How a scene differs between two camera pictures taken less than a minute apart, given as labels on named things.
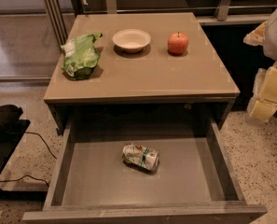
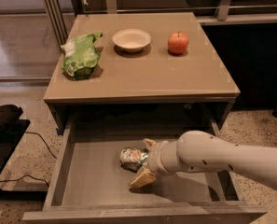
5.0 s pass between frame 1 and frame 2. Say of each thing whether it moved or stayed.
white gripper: moved
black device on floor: stayed
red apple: stayed
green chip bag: stayed
